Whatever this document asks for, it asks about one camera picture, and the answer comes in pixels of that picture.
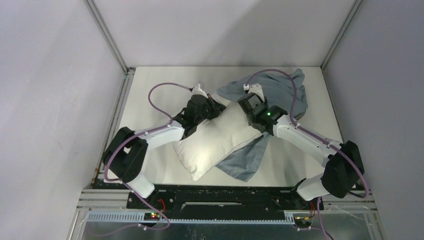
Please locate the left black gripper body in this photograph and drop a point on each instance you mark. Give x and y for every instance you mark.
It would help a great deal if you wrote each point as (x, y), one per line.
(209, 112)

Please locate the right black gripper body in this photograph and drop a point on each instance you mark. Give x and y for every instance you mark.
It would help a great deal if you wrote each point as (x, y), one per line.
(251, 121)

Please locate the white pillow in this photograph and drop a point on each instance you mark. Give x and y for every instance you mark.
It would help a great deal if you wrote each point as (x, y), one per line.
(226, 142)

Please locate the grey-blue pillowcase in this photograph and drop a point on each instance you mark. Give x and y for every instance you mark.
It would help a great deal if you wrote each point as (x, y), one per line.
(275, 96)

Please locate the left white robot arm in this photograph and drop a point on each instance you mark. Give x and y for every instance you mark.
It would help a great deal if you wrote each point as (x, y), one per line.
(124, 157)

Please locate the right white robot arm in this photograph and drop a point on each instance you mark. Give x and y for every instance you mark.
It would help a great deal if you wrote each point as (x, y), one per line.
(341, 161)

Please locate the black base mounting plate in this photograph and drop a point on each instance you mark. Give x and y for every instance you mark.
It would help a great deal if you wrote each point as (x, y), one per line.
(224, 203)

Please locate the left aluminium frame post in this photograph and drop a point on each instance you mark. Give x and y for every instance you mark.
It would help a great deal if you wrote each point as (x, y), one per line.
(106, 34)

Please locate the aluminium frame post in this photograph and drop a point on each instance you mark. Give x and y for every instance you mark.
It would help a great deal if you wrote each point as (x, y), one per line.
(106, 34)
(355, 7)

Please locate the aluminium base frame rails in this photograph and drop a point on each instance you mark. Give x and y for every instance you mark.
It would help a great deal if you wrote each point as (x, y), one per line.
(103, 208)

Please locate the right aluminium frame post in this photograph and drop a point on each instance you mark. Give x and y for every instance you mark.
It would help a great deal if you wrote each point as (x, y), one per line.
(355, 7)

